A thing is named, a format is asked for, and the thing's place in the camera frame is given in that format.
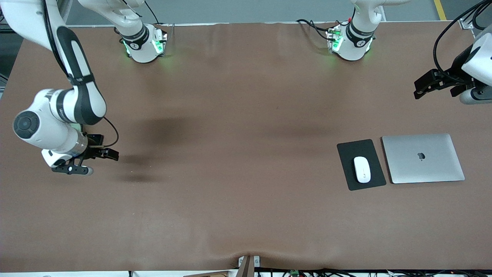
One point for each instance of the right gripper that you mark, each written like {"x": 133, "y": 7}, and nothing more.
{"x": 93, "y": 151}

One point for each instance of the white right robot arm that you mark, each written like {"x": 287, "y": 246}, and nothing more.
{"x": 50, "y": 111}

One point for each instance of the arm base connector block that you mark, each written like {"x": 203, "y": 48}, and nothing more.
{"x": 160, "y": 42}
{"x": 333, "y": 38}

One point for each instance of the white computer mouse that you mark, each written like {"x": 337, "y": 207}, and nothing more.
{"x": 362, "y": 169}

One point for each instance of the brown table cover mat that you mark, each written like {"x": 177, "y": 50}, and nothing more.
{"x": 230, "y": 173}

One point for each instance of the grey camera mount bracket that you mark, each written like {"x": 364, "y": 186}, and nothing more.
{"x": 249, "y": 265}

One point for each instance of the black mouse pad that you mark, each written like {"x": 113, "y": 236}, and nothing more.
{"x": 374, "y": 181}

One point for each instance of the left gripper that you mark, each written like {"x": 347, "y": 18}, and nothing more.
{"x": 454, "y": 75}

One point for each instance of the black flip phone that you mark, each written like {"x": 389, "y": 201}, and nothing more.
{"x": 96, "y": 139}

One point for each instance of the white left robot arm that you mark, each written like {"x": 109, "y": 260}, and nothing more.
{"x": 355, "y": 46}

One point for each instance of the silver closed laptop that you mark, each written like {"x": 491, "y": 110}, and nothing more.
{"x": 423, "y": 169}

